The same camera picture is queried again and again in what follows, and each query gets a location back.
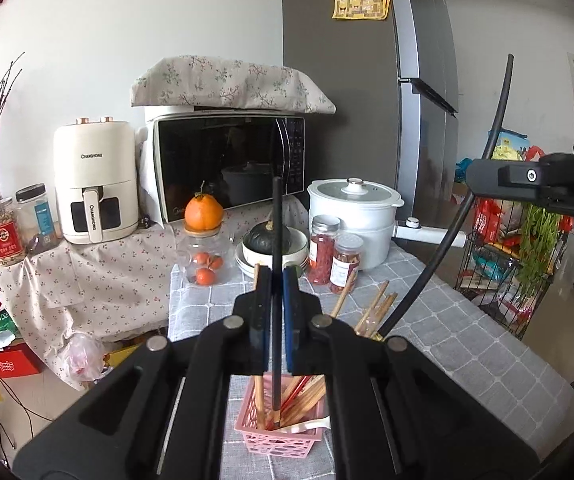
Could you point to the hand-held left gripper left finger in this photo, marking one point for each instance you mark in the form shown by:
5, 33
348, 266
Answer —
266, 330

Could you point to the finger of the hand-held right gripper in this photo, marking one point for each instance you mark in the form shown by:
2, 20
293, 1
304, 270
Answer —
507, 175

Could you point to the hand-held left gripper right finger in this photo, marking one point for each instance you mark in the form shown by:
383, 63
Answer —
289, 330

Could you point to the bunch of brown chopsticks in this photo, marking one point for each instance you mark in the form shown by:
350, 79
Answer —
307, 400

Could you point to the white ceramic spoon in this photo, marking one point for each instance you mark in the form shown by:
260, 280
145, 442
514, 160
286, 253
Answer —
312, 425

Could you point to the black chopstick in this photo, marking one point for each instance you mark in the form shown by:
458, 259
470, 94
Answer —
436, 260
277, 220

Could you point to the pink plastic basket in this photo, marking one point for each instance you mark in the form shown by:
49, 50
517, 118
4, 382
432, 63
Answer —
277, 448

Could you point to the blue printed carton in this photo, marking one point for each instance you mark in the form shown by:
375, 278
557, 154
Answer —
509, 145

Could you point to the red plastic bag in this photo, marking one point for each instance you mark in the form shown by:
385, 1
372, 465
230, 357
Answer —
535, 153

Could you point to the blue plastic bag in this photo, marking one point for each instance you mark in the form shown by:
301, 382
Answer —
463, 170

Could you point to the red snack packet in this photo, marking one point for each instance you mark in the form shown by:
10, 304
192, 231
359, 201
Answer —
488, 220

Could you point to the white ceramic plate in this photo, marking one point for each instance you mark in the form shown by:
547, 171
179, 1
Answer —
244, 265

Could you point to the green leafy herbs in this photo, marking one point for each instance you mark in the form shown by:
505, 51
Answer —
537, 245

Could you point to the short white label spice jar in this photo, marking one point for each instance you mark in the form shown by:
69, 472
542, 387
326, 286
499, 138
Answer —
343, 270

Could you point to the white ceramic bowl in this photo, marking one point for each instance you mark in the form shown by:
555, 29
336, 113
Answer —
299, 250

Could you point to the tall dried chili jar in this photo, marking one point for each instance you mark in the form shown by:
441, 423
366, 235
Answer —
323, 255

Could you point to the small tangerine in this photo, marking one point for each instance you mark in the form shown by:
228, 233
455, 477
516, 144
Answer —
200, 259
215, 262
204, 276

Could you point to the dark green squash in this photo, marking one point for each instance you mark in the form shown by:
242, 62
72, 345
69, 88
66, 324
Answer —
262, 240

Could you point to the clear glass jar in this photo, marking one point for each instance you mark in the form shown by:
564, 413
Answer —
189, 260

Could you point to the white electric cooking pot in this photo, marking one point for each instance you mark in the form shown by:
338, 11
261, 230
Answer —
352, 225

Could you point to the large orange with stem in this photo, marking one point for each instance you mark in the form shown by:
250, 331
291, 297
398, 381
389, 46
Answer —
203, 212

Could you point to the yellow cardboard box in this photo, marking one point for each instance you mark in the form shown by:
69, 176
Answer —
117, 358

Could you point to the grey checked tablecloth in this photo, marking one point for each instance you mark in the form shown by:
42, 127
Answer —
467, 340

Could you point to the black door microwave oven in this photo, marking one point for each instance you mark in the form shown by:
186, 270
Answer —
217, 165

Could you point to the floral print tablecloth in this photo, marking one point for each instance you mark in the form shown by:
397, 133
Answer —
97, 285

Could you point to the grey refrigerator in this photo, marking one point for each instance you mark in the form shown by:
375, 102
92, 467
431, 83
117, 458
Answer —
342, 110

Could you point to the pink plastic bag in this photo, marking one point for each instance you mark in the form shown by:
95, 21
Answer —
82, 362

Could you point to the cream air fryer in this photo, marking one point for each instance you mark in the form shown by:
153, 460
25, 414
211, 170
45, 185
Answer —
92, 175

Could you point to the floral cloth cover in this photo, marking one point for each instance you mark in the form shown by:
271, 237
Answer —
227, 82

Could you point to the black lid plastic jar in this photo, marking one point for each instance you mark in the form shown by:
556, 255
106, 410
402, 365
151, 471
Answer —
39, 215

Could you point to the red cardboard box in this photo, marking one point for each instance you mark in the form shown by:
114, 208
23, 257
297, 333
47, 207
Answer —
12, 362

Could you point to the red label nut jar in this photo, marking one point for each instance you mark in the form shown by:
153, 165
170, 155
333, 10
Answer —
6, 235

